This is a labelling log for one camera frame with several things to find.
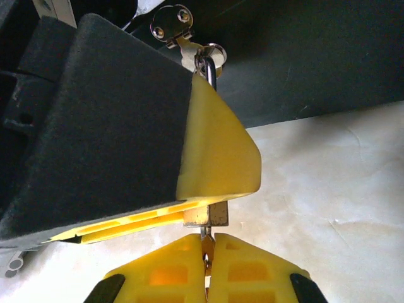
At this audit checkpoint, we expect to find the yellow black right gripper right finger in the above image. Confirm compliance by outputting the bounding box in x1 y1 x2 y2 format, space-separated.
208 232 326 303

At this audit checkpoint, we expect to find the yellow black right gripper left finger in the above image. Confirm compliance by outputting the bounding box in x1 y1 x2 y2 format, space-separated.
82 233 205 303

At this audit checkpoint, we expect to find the small brass padlock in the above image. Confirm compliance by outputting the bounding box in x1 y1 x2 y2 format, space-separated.
182 52 230 229

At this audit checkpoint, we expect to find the silver box hasp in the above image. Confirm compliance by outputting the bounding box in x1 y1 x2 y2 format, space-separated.
150 4 228 74

